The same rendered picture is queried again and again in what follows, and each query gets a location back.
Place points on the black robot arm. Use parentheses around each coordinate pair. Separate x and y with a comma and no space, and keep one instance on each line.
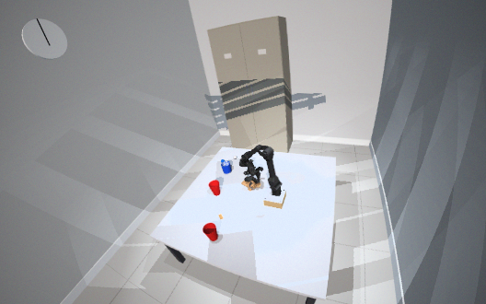
(267,154)

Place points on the blue cup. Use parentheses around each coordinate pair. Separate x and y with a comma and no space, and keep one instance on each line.
(226,167)

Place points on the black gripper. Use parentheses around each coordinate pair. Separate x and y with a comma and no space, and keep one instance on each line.
(253,172)

